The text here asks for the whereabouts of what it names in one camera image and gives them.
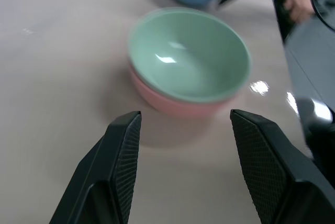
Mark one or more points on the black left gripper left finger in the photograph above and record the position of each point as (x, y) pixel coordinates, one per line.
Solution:
(104, 171)

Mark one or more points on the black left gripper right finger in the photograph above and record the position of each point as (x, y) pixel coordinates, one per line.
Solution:
(277, 171)

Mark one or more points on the green bowl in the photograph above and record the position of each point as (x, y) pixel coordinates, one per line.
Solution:
(189, 55)

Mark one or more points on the pink bowl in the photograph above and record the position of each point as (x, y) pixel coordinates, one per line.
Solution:
(178, 106)

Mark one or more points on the person's bare hand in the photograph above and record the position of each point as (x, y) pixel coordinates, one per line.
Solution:
(299, 5)

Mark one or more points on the person's dark clothing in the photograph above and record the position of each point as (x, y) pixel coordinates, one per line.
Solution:
(284, 25)

